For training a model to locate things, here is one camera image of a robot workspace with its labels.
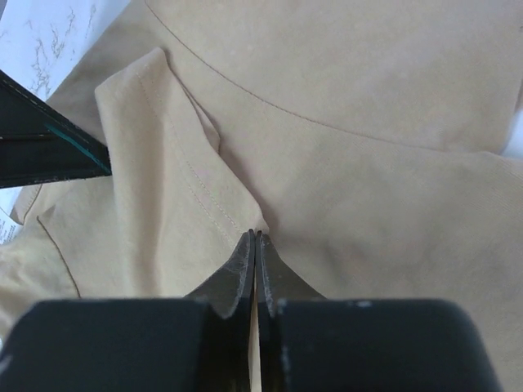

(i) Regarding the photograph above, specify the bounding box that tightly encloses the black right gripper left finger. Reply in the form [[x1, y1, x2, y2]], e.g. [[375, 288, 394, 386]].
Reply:
[[186, 230, 256, 391]]

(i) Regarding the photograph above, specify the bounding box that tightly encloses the beige t shirt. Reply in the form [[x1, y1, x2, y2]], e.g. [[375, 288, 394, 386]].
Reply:
[[1, 1, 522, 391]]

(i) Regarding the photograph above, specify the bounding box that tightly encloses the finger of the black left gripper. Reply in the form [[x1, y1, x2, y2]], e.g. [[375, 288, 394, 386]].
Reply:
[[0, 73, 112, 189]]

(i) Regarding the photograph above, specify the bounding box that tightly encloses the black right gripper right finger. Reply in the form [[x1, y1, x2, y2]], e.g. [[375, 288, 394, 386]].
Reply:
[[255, 231, 324, 391]]

